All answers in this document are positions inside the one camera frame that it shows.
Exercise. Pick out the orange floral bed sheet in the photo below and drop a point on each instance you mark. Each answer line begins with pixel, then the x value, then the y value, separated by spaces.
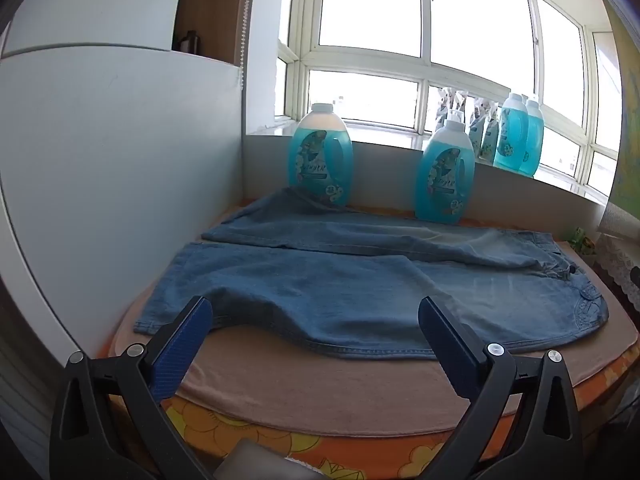
pixel 375 450

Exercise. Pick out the green tea package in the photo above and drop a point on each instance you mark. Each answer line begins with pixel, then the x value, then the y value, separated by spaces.
pixel 581 240

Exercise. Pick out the wall map poster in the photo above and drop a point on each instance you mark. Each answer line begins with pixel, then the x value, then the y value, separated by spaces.
pixel 631 160

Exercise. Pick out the wooden shelf niche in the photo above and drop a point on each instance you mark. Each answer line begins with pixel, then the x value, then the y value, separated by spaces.
pixel 215 10

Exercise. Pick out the white cabinet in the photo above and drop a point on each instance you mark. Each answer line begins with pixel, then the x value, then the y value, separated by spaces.
pixel 125 135

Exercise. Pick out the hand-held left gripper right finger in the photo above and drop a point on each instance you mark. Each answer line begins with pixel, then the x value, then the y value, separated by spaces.
pixel 445 345

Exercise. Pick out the dark bottle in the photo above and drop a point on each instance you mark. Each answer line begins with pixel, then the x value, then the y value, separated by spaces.
pixel 189 42

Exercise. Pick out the blue denim pants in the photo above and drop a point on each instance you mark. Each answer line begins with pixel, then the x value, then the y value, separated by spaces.
pixel 350 285

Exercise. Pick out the blue laundry detergent bottle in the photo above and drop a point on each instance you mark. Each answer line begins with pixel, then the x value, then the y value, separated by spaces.
pixel 534 140
pixel 445 175
pixel 320 160
pixel 512 135

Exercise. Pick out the white window sill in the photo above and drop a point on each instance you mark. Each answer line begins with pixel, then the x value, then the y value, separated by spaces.
pixel 380 137

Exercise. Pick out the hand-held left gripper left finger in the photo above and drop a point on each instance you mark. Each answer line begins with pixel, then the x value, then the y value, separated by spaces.
pixel 185 345

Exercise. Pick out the beige blanket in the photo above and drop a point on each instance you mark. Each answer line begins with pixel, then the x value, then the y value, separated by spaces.
pixel 325 385

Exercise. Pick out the white lace cloth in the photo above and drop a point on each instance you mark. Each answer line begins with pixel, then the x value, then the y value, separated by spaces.
pixel 620 260

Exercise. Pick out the white ribbed panel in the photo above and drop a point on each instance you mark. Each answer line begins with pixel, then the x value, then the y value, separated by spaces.
pixel 25 400

